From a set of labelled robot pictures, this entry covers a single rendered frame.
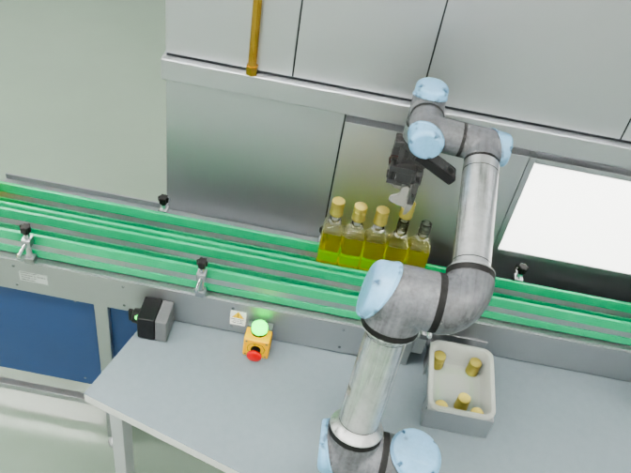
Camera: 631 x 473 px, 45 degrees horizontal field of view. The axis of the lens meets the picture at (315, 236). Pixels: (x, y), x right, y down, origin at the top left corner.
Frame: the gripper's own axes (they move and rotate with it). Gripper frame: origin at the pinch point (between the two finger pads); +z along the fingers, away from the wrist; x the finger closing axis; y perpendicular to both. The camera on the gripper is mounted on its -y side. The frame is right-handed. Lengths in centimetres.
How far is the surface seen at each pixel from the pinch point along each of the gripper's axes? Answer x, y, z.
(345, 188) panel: -12.0, 16.3, 8.5
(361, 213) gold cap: 1.9, 11.2, 4.1
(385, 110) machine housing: -12.9, 10.4, -17.8
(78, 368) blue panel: 14, 86, 79
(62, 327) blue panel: 14, 89, 59
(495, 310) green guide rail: 3.4, -30.2, 27.5
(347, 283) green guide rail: 6.3, 10.6, 25.8
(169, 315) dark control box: 21, 55, 36
